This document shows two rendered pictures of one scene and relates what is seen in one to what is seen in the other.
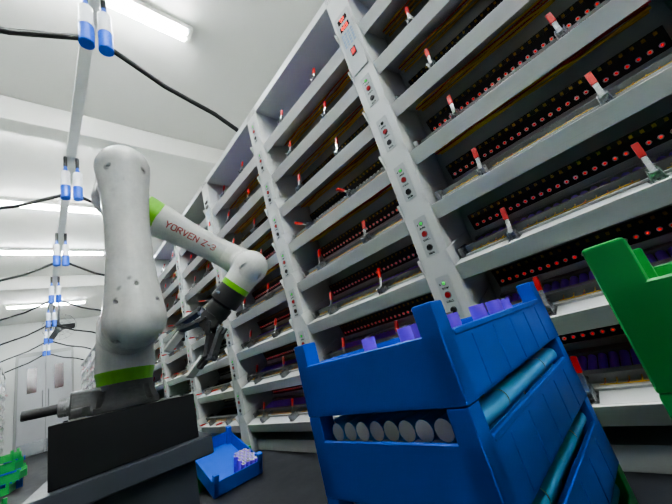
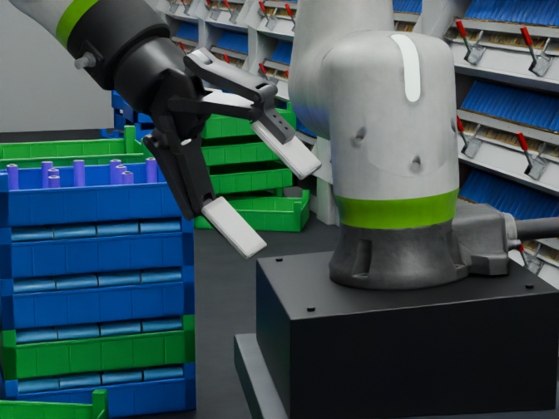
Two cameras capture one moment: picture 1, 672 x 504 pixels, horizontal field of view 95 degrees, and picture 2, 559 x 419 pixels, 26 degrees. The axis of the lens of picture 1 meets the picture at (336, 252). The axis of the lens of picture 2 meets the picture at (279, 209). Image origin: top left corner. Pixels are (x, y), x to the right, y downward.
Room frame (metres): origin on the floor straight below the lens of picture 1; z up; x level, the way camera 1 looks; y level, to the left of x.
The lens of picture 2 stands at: (1.94, 1.11, 0.70)
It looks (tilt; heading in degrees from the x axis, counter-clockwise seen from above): 11 degrees down; 209
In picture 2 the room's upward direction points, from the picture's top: straight up
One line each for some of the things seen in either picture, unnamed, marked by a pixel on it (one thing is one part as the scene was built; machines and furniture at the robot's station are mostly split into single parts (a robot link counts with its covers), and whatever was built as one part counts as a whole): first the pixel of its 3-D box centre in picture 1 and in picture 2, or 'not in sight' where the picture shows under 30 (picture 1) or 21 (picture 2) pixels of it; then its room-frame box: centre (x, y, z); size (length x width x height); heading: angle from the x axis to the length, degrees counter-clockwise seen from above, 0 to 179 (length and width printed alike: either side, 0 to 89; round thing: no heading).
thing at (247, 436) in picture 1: (237, 298); not in sight; (1.91, 0.68, 0.85); 0.20 x 0.09 x 1.70; 137
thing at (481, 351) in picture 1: (434, 340); (87, 184); (0.43, -0.09, 0.36); 0.30 x 0.20 x 0.08; 136
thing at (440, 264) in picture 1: (417, 177); not in sight; (0.95, -0.34, 0.85); 0.20 x 0.09 x 1.70; 137
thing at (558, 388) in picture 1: (457, 405); (89, 233); (0.43, -0.09, 0.28); 0.30 x 0.20 x 0.08; 136
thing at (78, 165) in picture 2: (486, 331); (79, 179); (0.39, -0.14, 0.36); 0.02 x 0.02 x 0.06
